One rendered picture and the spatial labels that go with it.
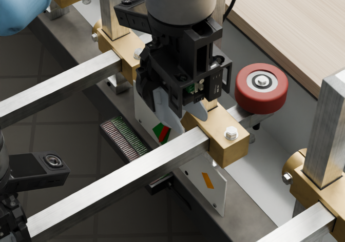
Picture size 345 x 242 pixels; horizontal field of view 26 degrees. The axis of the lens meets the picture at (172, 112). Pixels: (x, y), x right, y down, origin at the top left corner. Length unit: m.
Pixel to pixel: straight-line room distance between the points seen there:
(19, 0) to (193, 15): 0.20
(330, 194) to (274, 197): 0.42
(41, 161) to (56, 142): 1.27
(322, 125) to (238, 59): 0.56
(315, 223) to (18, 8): 0.46
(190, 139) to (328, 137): 0.30
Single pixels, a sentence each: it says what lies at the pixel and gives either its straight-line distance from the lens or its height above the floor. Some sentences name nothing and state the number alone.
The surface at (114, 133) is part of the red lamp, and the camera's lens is 1.33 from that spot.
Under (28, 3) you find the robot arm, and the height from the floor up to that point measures 1.31.
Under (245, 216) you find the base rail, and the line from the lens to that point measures 1.23.
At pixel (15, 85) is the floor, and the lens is 2.42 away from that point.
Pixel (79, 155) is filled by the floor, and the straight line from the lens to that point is 2.20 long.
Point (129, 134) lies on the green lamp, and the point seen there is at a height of 0.70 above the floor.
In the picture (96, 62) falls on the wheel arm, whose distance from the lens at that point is 1.28.
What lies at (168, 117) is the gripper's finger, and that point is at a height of 1.04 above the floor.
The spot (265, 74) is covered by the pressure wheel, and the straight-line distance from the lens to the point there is 1.15.
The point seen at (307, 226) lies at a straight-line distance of 0.92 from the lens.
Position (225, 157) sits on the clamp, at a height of 0.85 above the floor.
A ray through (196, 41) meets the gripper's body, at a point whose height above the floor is 1.20.
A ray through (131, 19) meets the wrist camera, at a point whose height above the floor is 1.15.
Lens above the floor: 1.73
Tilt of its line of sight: 49 degrees down
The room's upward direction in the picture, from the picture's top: straight up
